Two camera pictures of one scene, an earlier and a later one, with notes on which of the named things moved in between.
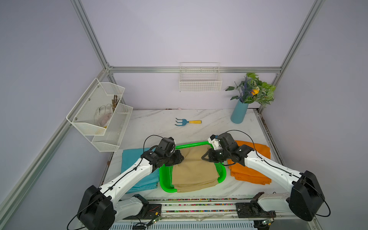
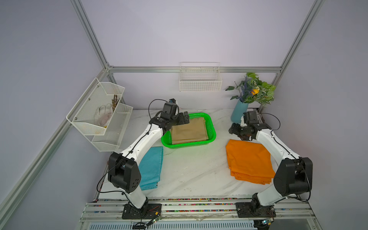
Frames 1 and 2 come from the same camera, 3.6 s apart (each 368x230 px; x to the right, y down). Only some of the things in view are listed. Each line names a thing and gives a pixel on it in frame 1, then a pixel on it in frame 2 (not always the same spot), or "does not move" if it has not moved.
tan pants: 194,172 -> 196,130
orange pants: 239,171 does not move
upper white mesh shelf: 93,112 does not move
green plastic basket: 166,172 -> 166,139
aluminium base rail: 205,210 does not move
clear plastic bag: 103,115 does not move
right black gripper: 212,158 -> 233,130
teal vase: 239,112 does not move
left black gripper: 177,159 -> 180,120
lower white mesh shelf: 110,141 does not move
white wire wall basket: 198,76 does not move
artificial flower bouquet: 251,90 does not move
